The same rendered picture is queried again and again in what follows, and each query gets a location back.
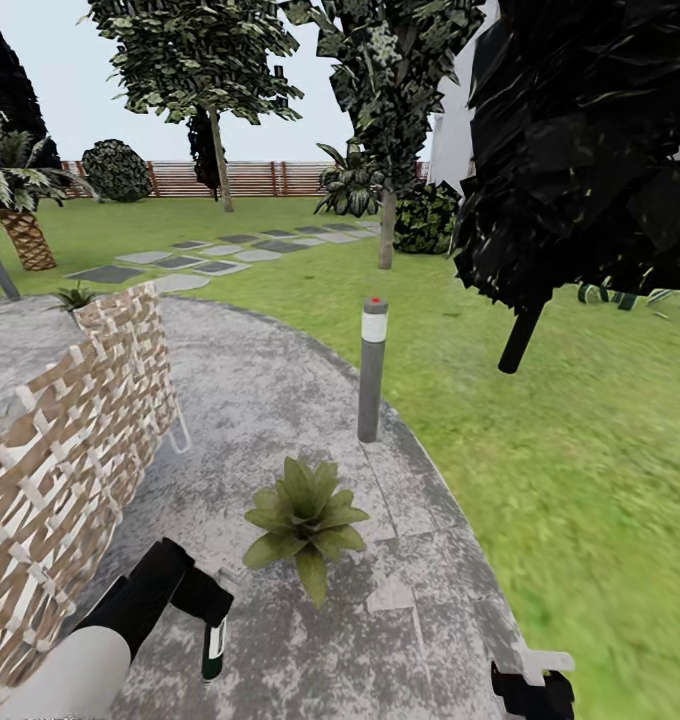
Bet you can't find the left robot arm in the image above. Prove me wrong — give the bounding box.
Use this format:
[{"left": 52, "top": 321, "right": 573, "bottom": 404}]
[{"left": 0, "top": 538, "right": 251, "bottom": 720}]

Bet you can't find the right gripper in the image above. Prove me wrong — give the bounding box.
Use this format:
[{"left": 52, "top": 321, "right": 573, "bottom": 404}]
[{"left": 491, "top": 661, "right": 575, "bottom": 720}]

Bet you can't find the insectifuge atomizer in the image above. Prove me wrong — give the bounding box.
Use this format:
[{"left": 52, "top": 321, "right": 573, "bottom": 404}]
[{"left": 201, "top": 624, "right": 225, "bottom": 680}]

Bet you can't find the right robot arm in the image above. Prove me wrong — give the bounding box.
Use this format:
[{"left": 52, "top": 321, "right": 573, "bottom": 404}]
[{"left": 491, "top": 649, "right": 575, "bottom": 720}]

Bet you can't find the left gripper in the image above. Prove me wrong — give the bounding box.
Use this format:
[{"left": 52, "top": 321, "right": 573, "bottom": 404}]
[{"left": 180, "top": 570, "right": 234, "bottom": 628}]

